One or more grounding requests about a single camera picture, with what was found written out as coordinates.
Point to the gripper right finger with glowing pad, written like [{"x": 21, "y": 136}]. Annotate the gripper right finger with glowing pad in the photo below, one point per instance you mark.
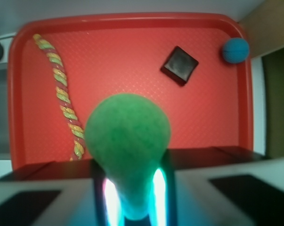
[{"x": 222, "y": 186}]

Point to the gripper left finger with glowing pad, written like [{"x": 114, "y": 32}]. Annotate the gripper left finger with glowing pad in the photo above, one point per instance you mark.
[{"x": 58, "y": 194}]

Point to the green dimpled ball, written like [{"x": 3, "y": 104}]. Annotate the green dimpled ball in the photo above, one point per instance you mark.
[{"x": 128, "y": 135}]

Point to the blue dimpled ball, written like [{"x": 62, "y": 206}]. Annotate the blue dimpled ball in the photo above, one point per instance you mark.
[{"x": 235, "y": 50}]

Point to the black square block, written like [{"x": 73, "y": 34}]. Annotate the black square block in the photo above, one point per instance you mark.
[{"x": 179, "y": 66}]

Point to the red yellow twisted rope toy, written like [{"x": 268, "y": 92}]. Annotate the red yellow twisted rope toy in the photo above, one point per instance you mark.
[{"x": 62, "y": 93}]

